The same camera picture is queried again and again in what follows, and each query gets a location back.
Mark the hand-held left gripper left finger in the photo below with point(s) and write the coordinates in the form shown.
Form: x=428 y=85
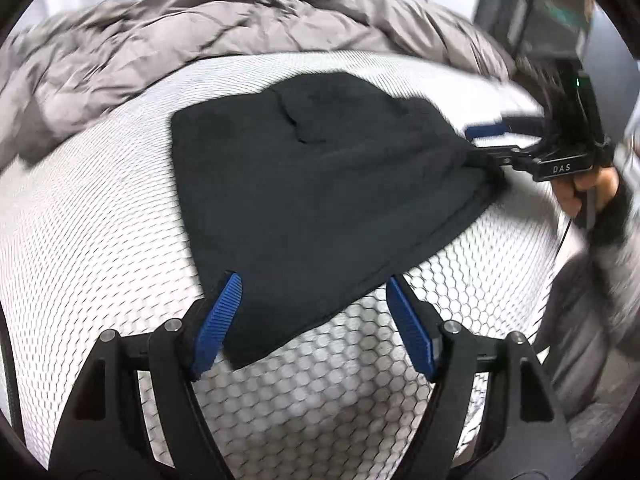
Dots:
x=220 y=320

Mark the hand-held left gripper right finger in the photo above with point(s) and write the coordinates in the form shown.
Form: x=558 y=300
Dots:
x=410 y=320

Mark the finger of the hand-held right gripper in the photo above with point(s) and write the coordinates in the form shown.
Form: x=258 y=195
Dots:
x=485 y=130
x=500 y=155

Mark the black pants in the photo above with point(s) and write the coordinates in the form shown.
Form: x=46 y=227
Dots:
x=310 y=185

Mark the person's right forearm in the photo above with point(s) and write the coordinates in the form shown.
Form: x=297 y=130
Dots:
x=590 y=310

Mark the person's right hand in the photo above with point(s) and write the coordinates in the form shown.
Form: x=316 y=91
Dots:
x=565 y=192

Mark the dark shelf unit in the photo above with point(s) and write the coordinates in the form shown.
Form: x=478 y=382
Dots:
x=540 y=20

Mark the white mesh mattress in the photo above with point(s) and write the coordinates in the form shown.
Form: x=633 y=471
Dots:
x=90 y=210

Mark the grey quilted duvet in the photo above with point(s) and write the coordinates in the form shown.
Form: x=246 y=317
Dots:
x=200 y=25

